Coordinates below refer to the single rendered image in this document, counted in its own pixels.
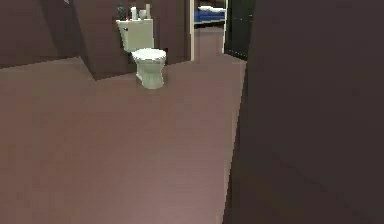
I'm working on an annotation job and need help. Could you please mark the blue bed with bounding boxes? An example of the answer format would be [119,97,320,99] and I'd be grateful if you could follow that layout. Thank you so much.
[194,9,227,25]

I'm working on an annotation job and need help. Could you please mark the white pillow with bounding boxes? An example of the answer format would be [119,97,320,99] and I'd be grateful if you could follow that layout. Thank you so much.
[197,5,227,14]

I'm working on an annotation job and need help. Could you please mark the white toilet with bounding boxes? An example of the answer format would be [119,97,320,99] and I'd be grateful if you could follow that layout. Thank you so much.
[115,18,167,90]

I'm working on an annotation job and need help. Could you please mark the black room door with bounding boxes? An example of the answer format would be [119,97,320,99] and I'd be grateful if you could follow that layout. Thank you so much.
[223,0,257,62]

